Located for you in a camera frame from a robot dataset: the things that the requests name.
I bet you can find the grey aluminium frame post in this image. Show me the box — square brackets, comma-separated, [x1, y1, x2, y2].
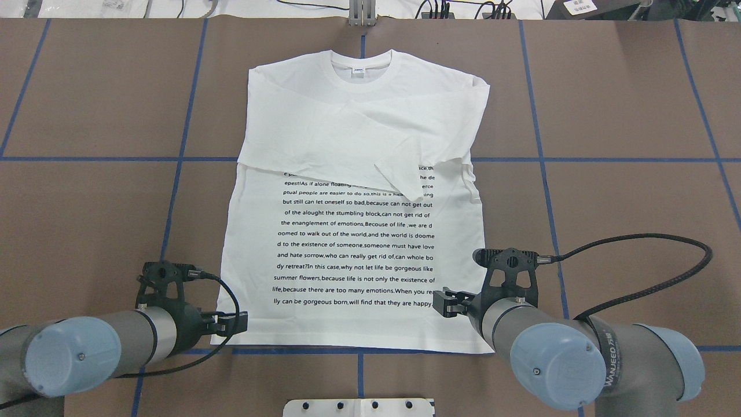
[349, 0, 377, 27]

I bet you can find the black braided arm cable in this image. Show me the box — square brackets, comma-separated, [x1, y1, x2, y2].
[535, 234, 714, 325]

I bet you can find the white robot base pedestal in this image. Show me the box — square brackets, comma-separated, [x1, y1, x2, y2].
[283, 398, 436, 416]

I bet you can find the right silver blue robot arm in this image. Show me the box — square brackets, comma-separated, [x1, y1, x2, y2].
[477, 298, 706, 416]

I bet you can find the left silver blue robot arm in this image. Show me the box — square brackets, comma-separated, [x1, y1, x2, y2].
[1, 298, 248, 416]

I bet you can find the white long-sleeve printed shirt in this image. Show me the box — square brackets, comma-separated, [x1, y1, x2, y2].
[221, 50, 491, 354]

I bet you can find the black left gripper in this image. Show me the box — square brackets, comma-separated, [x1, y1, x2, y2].
[155, 298, 248, 354]

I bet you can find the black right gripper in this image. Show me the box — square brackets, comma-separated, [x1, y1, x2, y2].
[433, 288, 493, 348]

